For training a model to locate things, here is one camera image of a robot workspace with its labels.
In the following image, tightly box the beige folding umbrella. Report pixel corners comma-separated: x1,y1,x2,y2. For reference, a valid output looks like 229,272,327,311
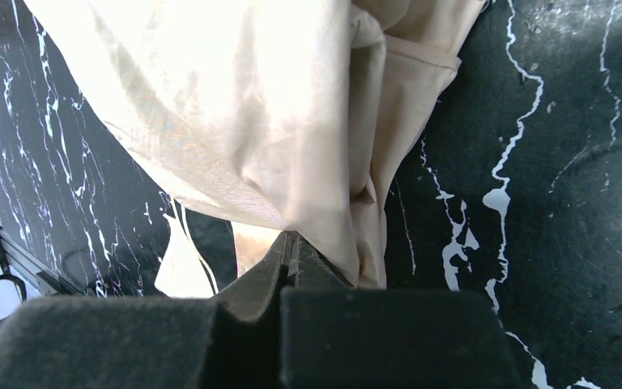
27,1,484,288

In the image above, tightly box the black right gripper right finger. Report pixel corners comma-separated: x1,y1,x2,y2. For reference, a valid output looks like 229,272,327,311
279,237,522,388

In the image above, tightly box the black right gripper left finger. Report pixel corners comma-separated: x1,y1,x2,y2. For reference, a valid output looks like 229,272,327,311
0,233,290,388

